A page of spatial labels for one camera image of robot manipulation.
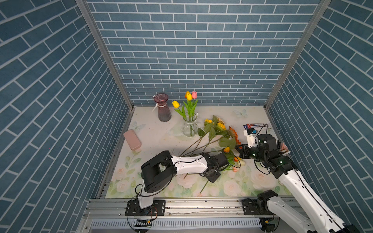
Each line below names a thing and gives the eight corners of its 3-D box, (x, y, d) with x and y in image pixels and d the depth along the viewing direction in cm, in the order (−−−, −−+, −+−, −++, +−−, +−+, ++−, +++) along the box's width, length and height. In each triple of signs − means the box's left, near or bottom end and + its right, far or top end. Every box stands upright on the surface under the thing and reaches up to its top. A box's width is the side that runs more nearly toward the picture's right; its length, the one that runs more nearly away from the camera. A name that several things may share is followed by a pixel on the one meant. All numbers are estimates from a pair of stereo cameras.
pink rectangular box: (132, 151, 97) (131, 150, 95) (123, 134, 105) (122, 133, 104) (142, 145, 99) (141, 144, 98) (132, 129, 108) (131, 128, 107)
